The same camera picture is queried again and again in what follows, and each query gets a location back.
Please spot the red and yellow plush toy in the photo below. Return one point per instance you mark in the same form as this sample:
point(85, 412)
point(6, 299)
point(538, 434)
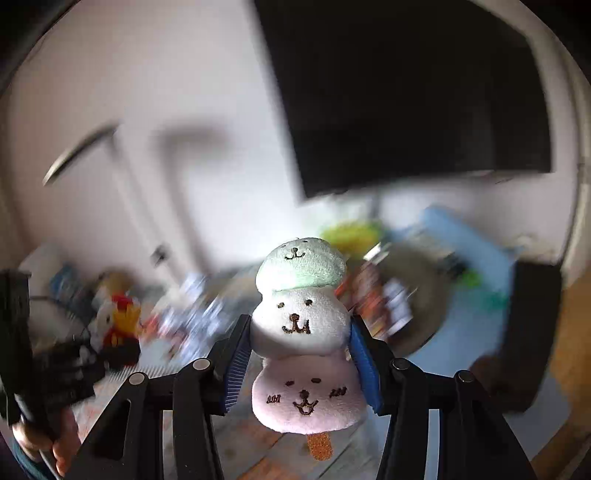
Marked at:
point(122, 323)

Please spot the brown woven basket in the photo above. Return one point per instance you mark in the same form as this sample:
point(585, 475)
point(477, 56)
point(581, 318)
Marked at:
point(415, 295)

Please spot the black television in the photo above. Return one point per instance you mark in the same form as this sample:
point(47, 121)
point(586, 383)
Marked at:
point(392, 92)

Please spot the person's left hand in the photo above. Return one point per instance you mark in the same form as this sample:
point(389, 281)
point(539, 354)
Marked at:
point(67, 438)

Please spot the pink and green soft balls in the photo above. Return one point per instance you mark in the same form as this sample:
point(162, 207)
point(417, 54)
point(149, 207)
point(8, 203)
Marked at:
point(300, 323)

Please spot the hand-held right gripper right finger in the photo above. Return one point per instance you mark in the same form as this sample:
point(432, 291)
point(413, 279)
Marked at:
point(369, 369)

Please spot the crumpled white paper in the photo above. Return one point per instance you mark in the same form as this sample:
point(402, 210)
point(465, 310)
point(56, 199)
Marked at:
point(198, 314)

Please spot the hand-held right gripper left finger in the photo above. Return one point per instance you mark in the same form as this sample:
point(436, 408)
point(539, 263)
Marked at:
point(235, 369)

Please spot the green packet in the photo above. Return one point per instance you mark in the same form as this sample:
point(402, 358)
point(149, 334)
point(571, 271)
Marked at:
point(351, 235)

